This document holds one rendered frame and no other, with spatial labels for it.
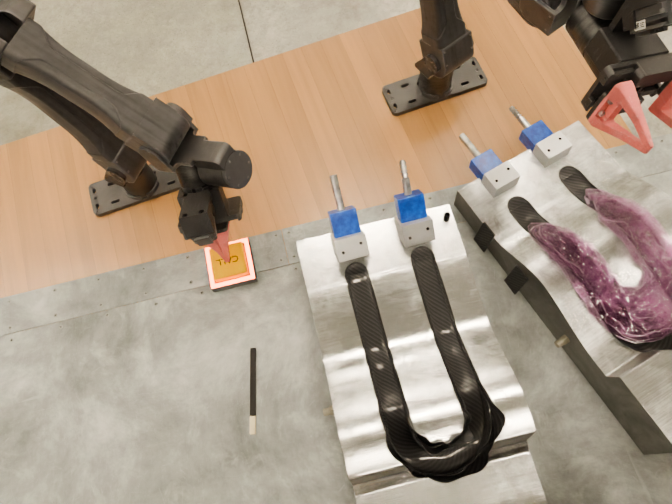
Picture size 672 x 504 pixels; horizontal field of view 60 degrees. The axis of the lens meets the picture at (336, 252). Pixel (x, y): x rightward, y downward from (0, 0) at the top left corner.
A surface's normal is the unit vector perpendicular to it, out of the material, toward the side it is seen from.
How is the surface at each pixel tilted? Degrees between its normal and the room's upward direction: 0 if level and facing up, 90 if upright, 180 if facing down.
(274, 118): 0
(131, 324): 0
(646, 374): 0
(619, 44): 10
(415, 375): 28
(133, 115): 39
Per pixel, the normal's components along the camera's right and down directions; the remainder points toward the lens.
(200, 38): -0.07, -0.36
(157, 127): 0.52, -0.07
